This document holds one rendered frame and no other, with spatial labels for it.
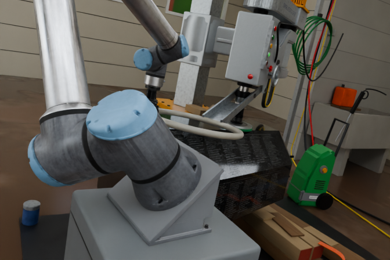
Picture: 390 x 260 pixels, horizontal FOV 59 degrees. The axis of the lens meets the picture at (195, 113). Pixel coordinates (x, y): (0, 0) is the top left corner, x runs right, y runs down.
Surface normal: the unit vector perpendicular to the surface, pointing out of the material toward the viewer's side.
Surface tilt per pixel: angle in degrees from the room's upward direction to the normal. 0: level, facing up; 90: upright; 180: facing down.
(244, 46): 90
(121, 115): 40
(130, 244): 0
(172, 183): 80
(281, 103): 90
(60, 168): 103
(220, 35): 90
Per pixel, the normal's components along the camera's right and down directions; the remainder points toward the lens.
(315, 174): 0.24, 0.24
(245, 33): -0.44, 0.10
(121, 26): 0.51, 0.27
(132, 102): -0.33, -0.74
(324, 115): -0.84, -0.05
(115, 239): 0.18, -0.96
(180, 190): 0.36, 0.04
